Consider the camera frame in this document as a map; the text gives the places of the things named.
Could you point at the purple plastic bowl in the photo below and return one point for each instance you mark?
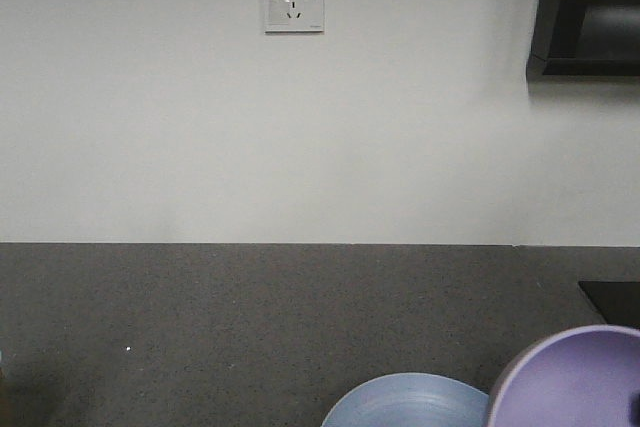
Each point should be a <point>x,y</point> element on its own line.
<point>585,376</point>

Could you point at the black induction cooktop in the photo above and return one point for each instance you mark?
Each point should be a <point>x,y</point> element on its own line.
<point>617,302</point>

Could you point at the light blue plate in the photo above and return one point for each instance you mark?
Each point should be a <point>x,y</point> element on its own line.
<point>410,399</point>

